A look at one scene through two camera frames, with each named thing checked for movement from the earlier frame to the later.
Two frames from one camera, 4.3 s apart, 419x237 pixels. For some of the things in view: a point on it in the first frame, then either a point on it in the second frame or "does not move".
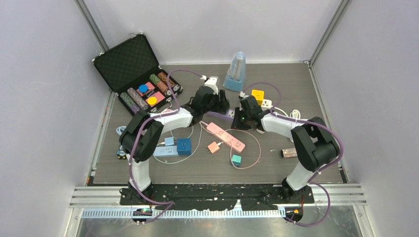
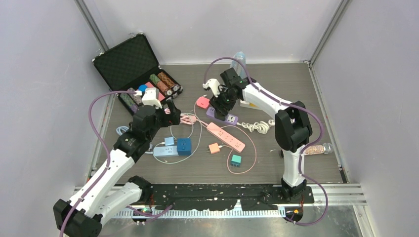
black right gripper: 236,124 → 216,102
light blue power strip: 166,151 does not move
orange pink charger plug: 213,147 does not move
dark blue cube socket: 184,146 does not move
